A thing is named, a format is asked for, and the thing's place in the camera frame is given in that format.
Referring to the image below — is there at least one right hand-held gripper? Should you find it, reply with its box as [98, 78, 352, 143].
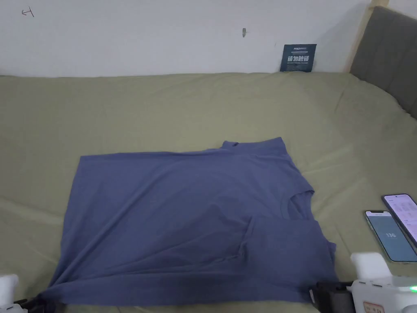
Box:
[307, 252, 417, 313]

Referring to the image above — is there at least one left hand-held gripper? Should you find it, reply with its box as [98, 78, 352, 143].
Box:
[0, 273, 66, 313]

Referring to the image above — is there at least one dark blue shirt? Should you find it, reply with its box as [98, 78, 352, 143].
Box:
[38, 137, 339, 308]

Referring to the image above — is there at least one phone with dark screen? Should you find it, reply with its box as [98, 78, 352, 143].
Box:
[364, 210, 417, 263]

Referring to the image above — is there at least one phone with pale screen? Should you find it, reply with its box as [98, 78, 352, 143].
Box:
[381, 194, 417, 248]

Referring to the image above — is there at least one bed with pale green sheet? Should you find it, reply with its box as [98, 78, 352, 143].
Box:
[0, 71, 417, 313]

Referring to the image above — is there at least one dark blue printed card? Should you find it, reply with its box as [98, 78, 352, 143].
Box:
[279, 44, 318, 73]

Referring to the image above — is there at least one grey padded headboard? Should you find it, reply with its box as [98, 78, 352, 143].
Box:
[349, 5, 417, 120]

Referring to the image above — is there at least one pale wooden headboard frame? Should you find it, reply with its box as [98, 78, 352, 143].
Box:
[341, 5, 376, 74]

